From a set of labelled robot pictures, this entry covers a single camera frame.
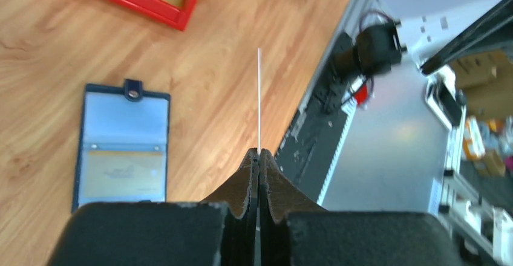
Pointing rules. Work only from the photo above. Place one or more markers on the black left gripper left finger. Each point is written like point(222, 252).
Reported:
point(219, 230)

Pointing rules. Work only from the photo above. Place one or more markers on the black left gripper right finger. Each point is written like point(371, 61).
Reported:
point(297, 231)

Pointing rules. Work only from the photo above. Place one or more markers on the navy blue card holder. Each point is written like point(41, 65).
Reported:
point(123, 118)

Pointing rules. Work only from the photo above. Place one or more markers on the gold credit card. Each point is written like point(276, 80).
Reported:
point(258, 100)
point(110, 174)

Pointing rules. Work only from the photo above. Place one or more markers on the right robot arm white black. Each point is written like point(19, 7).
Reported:
point(417, 36)

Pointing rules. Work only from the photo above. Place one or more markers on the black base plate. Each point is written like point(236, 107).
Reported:
point(306, 153)

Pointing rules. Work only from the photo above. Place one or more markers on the aluminium rail frame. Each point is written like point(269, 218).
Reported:
point(340, 76)

